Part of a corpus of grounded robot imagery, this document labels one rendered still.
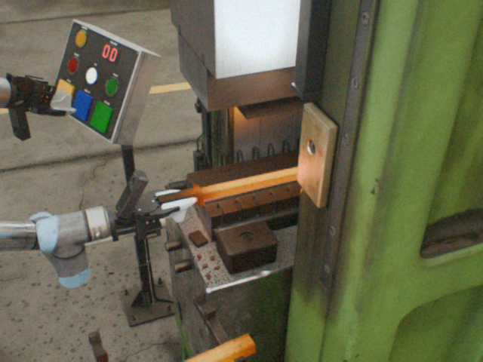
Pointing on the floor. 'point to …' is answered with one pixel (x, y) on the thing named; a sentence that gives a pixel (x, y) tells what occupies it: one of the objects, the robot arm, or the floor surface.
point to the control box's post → (135, 234)
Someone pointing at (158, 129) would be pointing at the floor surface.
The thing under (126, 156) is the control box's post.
